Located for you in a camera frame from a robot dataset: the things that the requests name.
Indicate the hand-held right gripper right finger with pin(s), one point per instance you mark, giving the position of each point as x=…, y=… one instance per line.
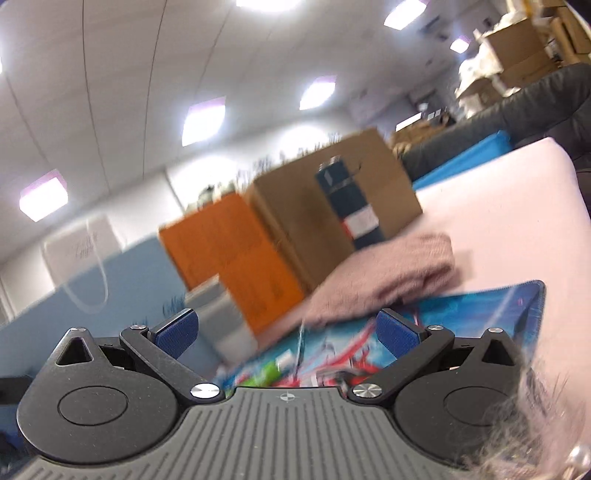
x=396, y=334

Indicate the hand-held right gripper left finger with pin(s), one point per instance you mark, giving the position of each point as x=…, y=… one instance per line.
x=178, y=333

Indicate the fluffy grey-pink fur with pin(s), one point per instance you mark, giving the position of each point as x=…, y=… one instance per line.
x=517, y=429

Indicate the ceiling light panel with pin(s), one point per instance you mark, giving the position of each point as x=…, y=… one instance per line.
x=44, y=194
x=203, y=121
x=317, y=92
x=459, y=45
x=268, y=2
x=404, y=11

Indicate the bright blue flat box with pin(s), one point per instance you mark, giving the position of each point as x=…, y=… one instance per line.
x=471, y=159

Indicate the brown cardboard box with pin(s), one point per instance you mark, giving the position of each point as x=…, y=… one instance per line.
x=295, y=207

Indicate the orange box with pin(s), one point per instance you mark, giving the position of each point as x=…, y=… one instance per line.
x=231, y=258

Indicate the printed colourful mat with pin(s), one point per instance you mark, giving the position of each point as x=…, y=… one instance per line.
x=485, y=314

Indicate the dark blue bottle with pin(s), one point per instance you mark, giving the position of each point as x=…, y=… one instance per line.
x=351, y=207

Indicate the white paper bag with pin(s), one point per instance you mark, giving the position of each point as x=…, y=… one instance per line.
x=78, y=258

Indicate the grey thermos cup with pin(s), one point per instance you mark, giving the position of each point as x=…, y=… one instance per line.
x=221, y=318

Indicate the dark grey cloth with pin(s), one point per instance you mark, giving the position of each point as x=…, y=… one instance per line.
x=508, y=115

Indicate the stack of cardboard boxes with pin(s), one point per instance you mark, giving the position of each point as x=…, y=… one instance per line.
x=512, y=41

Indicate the pink cloth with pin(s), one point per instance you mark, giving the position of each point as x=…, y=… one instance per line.
x=392, y=272

